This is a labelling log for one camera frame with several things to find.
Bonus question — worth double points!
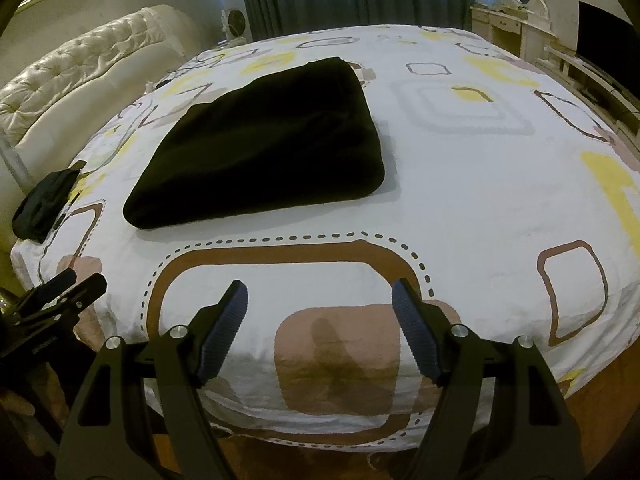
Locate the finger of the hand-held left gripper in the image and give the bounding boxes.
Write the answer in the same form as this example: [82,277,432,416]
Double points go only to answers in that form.
[20,269,79,312]
[50,274,109,322]

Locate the small black cloth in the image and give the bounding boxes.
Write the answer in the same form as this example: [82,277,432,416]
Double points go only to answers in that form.
[11,160,87,243]

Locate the white vanity dresser with mirror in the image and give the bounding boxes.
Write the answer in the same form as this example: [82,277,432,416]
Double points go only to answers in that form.
[470,0,556,58]

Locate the bed with patterned sheet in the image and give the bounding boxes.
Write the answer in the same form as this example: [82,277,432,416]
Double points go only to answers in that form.
[10,24,640,448]

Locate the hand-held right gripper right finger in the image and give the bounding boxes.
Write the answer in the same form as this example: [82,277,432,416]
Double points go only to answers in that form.
[391,277,586,480]

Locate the white television stand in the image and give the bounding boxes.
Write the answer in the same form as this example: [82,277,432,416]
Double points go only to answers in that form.
[535,45,640,136]

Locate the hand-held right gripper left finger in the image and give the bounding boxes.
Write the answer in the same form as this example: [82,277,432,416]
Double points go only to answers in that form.
[55,280,249,480]

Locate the black flat television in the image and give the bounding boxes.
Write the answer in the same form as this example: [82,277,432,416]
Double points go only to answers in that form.
[576,1,640,78]

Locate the black pants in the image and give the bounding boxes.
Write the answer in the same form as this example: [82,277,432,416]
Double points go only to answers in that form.
[122,56,387,231]

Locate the white tufted leather headboard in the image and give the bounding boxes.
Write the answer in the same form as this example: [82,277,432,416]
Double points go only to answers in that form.
[0,4,201,211]

